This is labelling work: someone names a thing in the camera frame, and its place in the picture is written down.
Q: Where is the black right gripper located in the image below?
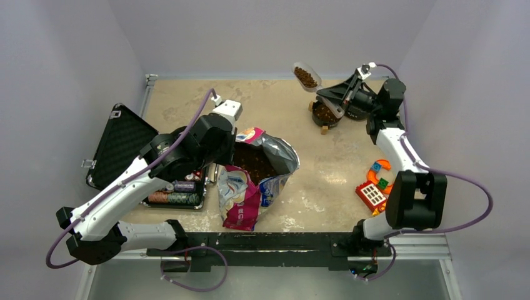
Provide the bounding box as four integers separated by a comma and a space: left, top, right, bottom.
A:
316, 74, 382, 115

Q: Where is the clear plastic scoop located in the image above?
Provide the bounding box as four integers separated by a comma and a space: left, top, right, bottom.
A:
291, 62, 344, 119

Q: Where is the pink pet food bag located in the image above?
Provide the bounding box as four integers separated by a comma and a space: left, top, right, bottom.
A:
216, 127, 300, 231

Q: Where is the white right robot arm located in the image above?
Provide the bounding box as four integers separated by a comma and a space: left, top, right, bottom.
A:
316, 74, 448, 254

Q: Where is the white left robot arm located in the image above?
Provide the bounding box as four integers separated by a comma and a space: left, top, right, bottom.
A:
57, 112, 237, 265

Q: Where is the black cat bowl right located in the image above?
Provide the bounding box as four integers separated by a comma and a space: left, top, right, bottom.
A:
345, 106, 370, 121

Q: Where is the black cat bowl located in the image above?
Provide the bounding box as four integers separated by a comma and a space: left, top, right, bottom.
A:
309, 101, 341, 128
345, 106, 370, 121

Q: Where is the black cat bowl left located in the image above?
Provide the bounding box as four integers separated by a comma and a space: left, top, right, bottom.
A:
309, 101, 341, 128

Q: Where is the orange curved toy piece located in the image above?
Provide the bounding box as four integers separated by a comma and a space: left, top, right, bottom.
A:
366, 159, 393, 195

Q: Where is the black poker chip case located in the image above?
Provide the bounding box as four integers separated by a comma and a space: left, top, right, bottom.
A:
82, 103, 207, 210

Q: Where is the red toy brick bus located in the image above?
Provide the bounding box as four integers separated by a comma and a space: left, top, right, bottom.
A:
355, 181, 387, 216

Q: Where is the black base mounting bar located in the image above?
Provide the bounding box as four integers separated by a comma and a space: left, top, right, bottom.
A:
146, 232, 391, 272

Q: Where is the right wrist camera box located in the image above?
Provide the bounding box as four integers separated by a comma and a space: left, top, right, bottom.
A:
356, 62, 377, 81

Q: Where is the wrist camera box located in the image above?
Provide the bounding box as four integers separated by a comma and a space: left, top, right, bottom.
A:
356, 62, 377, 81
210, 95, 243, 131

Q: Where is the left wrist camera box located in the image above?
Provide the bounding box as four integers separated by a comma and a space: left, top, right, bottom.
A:
210, 95, 243, 131

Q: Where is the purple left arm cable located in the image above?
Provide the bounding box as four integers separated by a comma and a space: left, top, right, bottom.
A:
45, 87, 220, 270

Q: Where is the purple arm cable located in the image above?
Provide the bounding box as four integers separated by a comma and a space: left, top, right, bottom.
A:
374, 62, 494, 239
45, 87, 220, 270

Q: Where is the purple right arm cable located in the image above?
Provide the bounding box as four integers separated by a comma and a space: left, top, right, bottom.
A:
374, 62, 494, 239

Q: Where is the aluminium corner rail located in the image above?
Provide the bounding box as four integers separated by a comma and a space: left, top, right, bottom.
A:
139, 74, 159, 119

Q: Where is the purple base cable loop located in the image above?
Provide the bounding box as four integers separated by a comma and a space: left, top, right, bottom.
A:
160, 246, 229, 293

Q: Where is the aluminium front rail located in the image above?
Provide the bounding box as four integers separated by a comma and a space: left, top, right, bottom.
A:
76, 234, 461, 299

